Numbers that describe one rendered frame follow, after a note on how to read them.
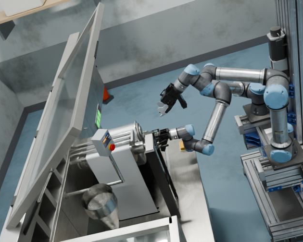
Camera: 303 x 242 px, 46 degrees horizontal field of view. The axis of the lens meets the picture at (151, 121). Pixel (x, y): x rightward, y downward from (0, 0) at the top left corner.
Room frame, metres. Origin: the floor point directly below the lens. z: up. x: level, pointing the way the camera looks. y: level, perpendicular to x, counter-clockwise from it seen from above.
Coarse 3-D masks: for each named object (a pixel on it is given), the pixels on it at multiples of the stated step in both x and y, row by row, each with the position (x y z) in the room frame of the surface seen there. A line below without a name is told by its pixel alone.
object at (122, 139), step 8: (112, 136) 1.53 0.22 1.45; (120, 136) 1.53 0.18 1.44; (128, 136) 1.48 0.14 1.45; (80, 144) 1.57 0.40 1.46; (88, 144) 1.55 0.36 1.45; (120, 144) 1.45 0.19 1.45; (128, 144) 1.44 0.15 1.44; (72, 152) 1.53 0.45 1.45; (80, 152) 1.50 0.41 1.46; (88, 152) 1.48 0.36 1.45; (96, 152) 1.47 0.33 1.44
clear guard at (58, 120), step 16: (80, 48) 1.77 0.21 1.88; (80, 64) 1.47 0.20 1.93; (64, 80) 1.69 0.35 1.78; (64, 96) 1.40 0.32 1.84; (48, 112) 1.62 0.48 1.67; (64, 112) 1.18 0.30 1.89; (48, 128) 1.34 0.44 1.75; (64, 128) 1.02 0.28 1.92; (48, 144) 1.14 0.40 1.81; (32, 176) 1.08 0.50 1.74
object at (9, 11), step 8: (0, 0) 4.27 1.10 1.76; (8, 0) 4.26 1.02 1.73; (16, 0) 4.24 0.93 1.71; (24, 0) 4.23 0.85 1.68; (32, 0) 4.22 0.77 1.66; (40, 0) 4.21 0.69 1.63; (8, 8) 4.27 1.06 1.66; (16, 8) 4.25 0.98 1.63; (24, 8) 4.24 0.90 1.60; (32, 8) 4.23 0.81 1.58; (8, 16) 4.28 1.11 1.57
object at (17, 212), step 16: (96, 16) 1.74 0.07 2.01; (96, 32) 1.56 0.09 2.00; (96, 48) 1.40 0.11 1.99; (64, 64) 1.98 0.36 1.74; (80, 80) 1.17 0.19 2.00; (80, 96) 1.03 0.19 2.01; (80, 112) 0.95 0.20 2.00; (80, 128) 0.87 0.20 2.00; (64, 144) 0.88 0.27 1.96; (32, 160) 1.27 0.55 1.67; (48, 160) 0.91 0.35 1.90; (48, 176) 0.88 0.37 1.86; (32, 192) 0.91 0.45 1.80; (16, 208) 0.95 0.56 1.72; (16, 224) 0.93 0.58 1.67
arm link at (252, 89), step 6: (252, 84) 2.09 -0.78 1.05; (258, 84) 2.07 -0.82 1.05; (246, 90) 2.09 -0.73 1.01; (252, 90) 2.03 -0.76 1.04; (258, 90) 2.01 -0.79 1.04; (264, 90) 2.01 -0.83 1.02; (246, 96) 2.08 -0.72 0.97; (252, 96) 2.04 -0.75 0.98; (258, 96) 2.01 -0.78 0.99; (252, 102) 2.05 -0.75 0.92; (258, 102) 2.01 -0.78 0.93; (264, 102) 2.00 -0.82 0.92
